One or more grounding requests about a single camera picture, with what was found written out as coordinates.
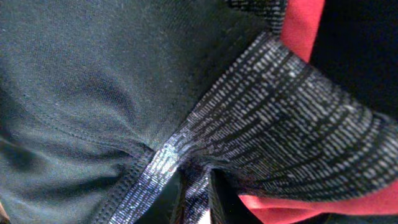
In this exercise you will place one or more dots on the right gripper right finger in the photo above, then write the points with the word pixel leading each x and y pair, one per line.
pixel 225 205

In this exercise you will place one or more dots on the black leggings red waistband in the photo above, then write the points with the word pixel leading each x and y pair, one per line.
pixel 295 102

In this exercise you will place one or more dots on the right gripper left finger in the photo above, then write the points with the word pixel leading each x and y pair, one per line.
pixel 192 201

